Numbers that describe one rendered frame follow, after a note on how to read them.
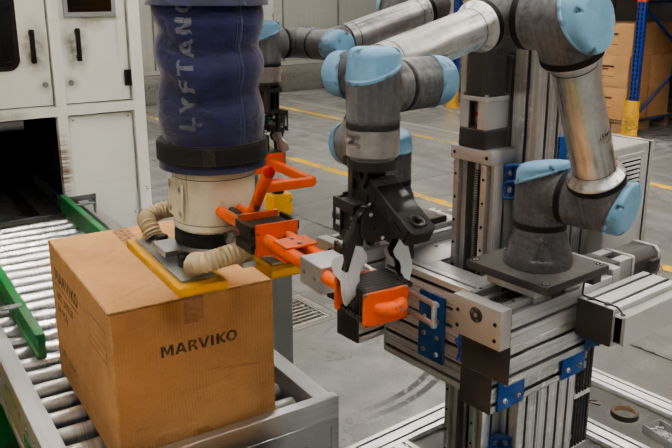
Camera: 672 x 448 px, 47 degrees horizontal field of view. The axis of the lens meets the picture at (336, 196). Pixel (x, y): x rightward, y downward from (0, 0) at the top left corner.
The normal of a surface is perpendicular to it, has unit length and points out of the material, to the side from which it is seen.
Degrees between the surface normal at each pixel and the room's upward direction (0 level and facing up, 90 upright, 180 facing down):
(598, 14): 83
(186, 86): 104
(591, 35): 84
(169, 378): 90
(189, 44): 109
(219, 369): 90
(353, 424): 0
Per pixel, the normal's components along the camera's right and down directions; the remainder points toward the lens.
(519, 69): -0.79, 0.16
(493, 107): 0.62, 0.21
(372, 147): -0.04, 0.26
